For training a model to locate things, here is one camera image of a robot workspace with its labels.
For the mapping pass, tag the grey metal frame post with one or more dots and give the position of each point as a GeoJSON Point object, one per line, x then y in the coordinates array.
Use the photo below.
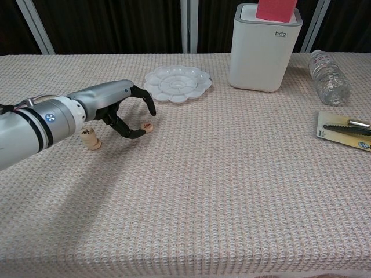
{"type": "Point", "coordinates": [314, 29]}
{"type": "Point", "coordinates": [188, 26]}
{"type": "Point", "coordinates": [34, 26]}

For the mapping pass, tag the clear plastic water bottle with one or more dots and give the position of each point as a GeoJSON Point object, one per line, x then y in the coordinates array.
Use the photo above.
{"type": "Point", "coordinates": [330, 84]}

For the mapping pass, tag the red foam block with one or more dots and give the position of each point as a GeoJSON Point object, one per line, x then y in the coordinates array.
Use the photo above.
{"type": "Point", "coordinates": [275, 10]}

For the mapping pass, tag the white flower-shaped paint palette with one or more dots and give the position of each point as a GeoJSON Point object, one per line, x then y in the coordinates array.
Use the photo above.
{"type": "Point", "coordinates": [177, 84]}

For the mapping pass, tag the white bin with grey rim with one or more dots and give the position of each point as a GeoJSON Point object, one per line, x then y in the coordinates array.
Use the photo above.
{"type": "Point", "coordinates": [255, 63]}

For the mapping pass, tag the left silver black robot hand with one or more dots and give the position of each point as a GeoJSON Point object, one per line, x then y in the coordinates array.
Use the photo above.
{"type": "Point", "coordinates": [101, 98]}

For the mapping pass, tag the razor in yellow card package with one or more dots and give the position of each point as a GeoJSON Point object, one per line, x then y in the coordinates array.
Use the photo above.
{"type": "Point", "coordinates": [333, 136]}

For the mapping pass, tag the beige woven tablecloth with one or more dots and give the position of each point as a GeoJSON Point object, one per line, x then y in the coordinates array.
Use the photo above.
{"type": "Point", "coordinates": [203, 202]}

